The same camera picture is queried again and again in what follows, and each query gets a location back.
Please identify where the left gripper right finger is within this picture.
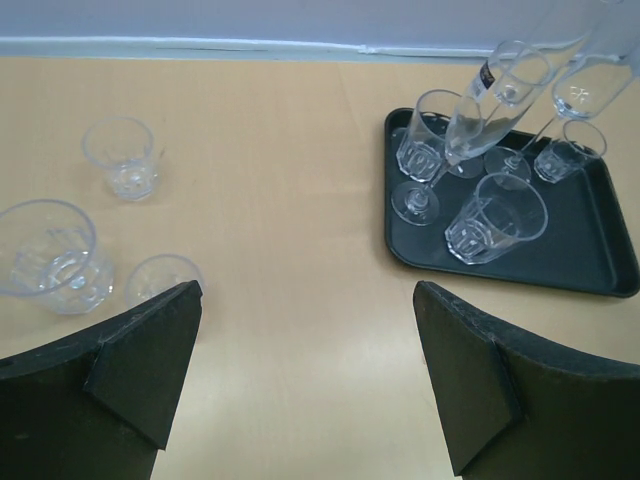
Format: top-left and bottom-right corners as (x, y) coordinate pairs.
(413, 281), (639, 479)

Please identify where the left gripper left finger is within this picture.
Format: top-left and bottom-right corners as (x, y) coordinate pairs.
(1, 281), (202, 479)

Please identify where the small shot glass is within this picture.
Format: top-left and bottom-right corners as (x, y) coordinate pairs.
(81, 116), (158, 201)
(124, 254), (206, 308)

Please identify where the wide clear cup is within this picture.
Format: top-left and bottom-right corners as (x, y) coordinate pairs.
(1, 199), (115, 315)

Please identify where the large faceted tumbler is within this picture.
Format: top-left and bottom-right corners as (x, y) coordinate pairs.
(444, 172), (549, 265)

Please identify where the faceted tumbler glass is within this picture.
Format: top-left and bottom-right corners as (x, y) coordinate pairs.
(396, 89), (483, 190)

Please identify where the clear wine glass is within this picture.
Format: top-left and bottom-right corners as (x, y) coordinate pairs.
(391, 41), (551, 227)

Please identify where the etched stemmed glass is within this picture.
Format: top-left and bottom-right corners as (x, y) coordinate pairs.
(447, 0), (609, 180)

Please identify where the tall champagne flute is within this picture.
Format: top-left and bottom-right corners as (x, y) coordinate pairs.
(484, 1), (639, 181)

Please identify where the black plastic tray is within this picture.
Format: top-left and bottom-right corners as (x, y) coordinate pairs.
(382, 107), (640, 300)

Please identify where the aluminium table frame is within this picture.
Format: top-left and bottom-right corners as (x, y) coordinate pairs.
(1, 36), (491, 63)

